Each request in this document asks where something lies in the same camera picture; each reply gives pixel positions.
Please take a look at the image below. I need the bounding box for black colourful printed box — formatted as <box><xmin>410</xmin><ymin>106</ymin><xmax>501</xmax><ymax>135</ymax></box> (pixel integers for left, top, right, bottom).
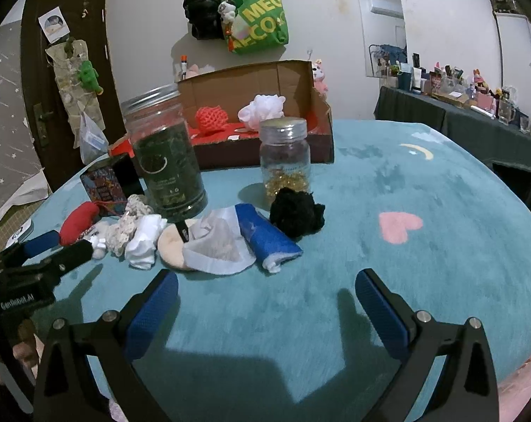
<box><xmin>80</xmin><ymin>154</ymin><xmax>144</xmax><ymax>218</ymax></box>

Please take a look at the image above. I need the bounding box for red sponge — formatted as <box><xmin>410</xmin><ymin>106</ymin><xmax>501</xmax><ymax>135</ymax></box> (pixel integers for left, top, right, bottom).
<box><xmin>59</xmin><ymin>201</ymin><xmax>100</xmax><ymax>246</ymax></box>

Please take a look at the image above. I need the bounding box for beige crocheted scrunchie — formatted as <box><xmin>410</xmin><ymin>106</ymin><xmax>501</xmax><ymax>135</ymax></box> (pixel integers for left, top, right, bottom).
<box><xmin>105</xmin><ymin>196</ymin><xmax>154</xmax><ymax>256</ymax></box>

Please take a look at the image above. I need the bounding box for small glass jar silver lid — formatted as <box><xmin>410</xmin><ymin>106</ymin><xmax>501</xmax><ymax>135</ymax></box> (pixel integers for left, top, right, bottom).
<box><xmin>259</xmin><ymin>117</ymin><xmax>312</xmax><ymax>206</ymax></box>

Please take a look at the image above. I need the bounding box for white sock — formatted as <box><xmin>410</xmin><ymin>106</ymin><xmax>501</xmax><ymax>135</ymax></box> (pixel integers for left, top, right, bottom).
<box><xmin>125</xmin><ymin>215</ymin><xmax>167</xmax><ymax>270</ymax></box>

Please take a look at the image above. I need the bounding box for beige hanging organiser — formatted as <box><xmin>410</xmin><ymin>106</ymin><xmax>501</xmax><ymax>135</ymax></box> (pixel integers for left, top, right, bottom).
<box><xmin>46</xmin><ymin>37</ymin><xmax>105</xmax><ymax>141</ymax></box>

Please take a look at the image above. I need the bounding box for white mesh bath pouf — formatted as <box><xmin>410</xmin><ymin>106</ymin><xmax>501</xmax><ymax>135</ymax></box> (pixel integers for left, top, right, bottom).
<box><xmin>238</xmin><ymin>94</ymin><xmax>286</xmax><ymax>129</ymax></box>

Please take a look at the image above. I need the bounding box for person's left hand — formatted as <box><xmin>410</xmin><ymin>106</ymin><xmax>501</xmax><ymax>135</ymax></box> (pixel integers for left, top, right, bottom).
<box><xmin>0</xmin><ymin>319</ymin><xmax>44</xmax><ymax>376</ymax></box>

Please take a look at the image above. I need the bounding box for white cabinet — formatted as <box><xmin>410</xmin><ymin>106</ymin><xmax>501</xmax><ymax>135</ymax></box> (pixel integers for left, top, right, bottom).
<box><xmin>489</xmin><ymin>0</ymin><xmax>531</xmax><ymax>102</ymax></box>

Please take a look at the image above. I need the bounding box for red paper bag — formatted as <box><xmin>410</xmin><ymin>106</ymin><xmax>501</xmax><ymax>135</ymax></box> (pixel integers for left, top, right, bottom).
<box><xmin>111</xmin><ymin>116</ymin><xmax>332</xmax><ymax>152</ymax></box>

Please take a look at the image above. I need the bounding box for pink bed sheet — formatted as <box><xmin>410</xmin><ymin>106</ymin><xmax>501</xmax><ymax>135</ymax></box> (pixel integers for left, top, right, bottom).
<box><xmin>496</xmin><ymin>347</ymin><xmax>531</xmax><ymax>422</ymax></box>

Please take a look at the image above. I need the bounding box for black fluffy scrunchie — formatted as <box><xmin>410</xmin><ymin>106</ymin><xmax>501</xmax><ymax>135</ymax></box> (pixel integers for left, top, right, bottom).
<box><xmin>270</xmin><ymin>187</ymin><xmax>326</xmax><ymax>238</ymax></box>

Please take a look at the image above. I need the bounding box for white plush bag charm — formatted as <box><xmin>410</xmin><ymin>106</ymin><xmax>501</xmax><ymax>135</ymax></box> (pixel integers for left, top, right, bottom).
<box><xmin>218</xmin><ymin>0</ymin><xmax>237</xmax><ymax>25</ymax></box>

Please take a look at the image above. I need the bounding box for door handle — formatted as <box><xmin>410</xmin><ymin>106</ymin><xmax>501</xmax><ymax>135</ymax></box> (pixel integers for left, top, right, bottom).
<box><xmin>33</xmin><ymin>103</ymin><xmax>53</xmax><ymax>143</ymax></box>

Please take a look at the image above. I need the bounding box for wall mirror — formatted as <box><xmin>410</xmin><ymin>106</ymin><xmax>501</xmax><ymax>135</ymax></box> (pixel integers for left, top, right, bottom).
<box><xmin>353</xmin><ymin>0</ymin><xmax>407</xmax><ymax>79</ymax></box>

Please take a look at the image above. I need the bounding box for green tote bag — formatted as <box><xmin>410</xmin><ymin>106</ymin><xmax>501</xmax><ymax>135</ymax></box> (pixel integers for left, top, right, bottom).
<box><xmin>224</xmin><ymin>0</ymin><xmax>289</xmax><ymax>56</ymax></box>

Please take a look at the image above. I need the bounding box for pink foam fruit net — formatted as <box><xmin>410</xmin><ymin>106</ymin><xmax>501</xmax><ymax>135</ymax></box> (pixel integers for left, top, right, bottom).
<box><xmin>195</xmin><ymin>104</ymin><xmax>229</xmax><ymax>132</ymax></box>

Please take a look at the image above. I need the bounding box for clear plastic bag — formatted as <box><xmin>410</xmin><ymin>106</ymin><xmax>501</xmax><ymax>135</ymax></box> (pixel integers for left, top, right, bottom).
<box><xmin>78</xmin><ymin>112</ymin><xmax>109</xmax><ymax>163</ymax></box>

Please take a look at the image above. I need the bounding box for white face mask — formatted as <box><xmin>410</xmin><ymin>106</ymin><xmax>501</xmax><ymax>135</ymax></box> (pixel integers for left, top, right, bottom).
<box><xmin>182</xmin><ymin>209</ymin><xmax>258</xmax><ymax>275</ymax></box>

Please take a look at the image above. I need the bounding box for grey starry curtain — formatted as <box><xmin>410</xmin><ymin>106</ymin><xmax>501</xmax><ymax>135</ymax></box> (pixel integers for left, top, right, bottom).
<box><xmin>0</xmin><ymin>22</ymin><xmax>51</xmax><ymax>225</ymax></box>

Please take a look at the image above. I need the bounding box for small white plush toy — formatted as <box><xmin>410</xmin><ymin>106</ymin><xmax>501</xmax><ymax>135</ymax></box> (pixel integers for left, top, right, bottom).
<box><xmin>82</xmin><ymin>222</ymin><xmax>110</xmax><ymax>260</ymax></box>

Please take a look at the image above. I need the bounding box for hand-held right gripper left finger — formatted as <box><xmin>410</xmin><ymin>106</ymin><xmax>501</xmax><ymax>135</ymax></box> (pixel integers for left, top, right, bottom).
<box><xmin>32</xmin><ymin>268</ymin><xmax>179</xmax><ymax>422</ymax></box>

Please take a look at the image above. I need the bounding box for dark brown door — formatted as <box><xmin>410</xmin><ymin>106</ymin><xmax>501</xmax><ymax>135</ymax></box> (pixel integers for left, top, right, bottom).
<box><xmin>20</xmin><ymin>0</ymin><xmax>121</xmax><ymax>194</ymax></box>

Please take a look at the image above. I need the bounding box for dark cloth-covered side table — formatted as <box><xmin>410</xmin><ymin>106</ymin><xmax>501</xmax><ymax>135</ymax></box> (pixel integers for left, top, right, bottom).
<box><xmin>374</xmin><ymin>84</ymin><xmax>531</xmax><ymax>212</ymax></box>

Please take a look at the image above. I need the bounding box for blue cloth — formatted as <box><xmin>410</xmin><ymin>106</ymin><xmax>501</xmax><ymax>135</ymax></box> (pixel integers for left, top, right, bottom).
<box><xmin>234</xmin><ymin>203</ymin><xmax>303</xmax><ymax>273</ymax></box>

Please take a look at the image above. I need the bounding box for brown cardboard box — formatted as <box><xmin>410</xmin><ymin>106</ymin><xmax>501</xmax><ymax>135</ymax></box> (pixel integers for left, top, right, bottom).
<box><xmin>108</xmin><ymin>59</ymin><xmax>335</xmax><ymax>171</ymax></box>

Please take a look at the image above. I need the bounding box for beige powder puff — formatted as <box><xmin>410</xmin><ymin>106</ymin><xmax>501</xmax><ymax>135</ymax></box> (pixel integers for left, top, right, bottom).
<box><xmin>157</xmin><ymin>220</ymin><xmax>196</xmax><ymax>270</ymax></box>

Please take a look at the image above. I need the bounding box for photo card on door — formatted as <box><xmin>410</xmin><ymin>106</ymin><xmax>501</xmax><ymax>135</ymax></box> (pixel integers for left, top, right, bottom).
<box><xmin>38</xmin><ymin>6</ymin><xmax>70</xmax><ymax>44</ymax></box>

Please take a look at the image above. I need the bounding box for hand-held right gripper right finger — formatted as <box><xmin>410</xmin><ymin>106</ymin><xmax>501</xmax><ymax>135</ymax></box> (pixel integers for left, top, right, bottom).
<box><xmin>354</xmin><ymin>268</ymin><xmax>500</xmax><ymax>422</ymax></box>

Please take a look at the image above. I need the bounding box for green frog toy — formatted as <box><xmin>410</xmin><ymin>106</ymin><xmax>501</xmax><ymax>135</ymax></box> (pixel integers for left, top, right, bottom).
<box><xmin>78</xmin><ymin>59</ymin><xmax>104</xmax><ymax>95</ymax></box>

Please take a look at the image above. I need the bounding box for black hanging bag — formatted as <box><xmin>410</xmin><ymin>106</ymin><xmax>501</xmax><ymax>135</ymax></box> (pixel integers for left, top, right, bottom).
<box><xmin>183</xmin><ymin>0</ymin><xmax>226</xmax><ymax>41</ymax></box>

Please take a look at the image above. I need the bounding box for side table with cosmetics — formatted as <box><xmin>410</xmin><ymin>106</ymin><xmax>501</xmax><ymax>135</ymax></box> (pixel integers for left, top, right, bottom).
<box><xmin>368</xmin><ymin>44</ymin><xmax>531</xmax><ymax>137</ymax></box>

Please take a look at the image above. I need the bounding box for large jar with green label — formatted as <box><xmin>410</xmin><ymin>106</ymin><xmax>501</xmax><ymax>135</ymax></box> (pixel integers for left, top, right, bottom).
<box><xmin>120</xmin><ymin>83</ymin><xmax>208</xmax><ymax>223</ymax></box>

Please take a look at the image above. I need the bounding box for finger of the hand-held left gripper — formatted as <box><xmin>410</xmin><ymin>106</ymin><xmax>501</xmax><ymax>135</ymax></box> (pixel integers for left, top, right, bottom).
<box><xmin>11</xmin><ymin>242</ymin><xmax>95</xmax><ymax>291</ymax></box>
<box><xmin>0</xmin><ymin>230</ymin><xmax>61</xmax><ymax>269</ymax></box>

